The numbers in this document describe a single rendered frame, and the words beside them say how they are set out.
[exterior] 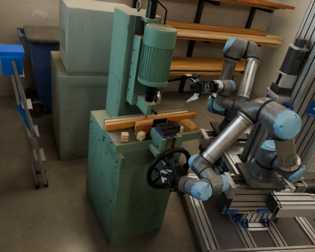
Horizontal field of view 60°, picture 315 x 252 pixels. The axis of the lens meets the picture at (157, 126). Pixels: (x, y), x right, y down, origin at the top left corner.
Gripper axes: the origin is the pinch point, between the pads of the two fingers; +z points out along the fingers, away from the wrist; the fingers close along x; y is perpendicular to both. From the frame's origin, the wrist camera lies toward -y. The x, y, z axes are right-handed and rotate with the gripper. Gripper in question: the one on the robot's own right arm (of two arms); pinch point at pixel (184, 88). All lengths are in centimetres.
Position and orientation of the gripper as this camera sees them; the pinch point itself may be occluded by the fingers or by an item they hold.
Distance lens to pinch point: 155.9
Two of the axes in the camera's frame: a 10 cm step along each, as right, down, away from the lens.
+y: 5.1, 0.9, -8.5
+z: -8.6, 1.1, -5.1
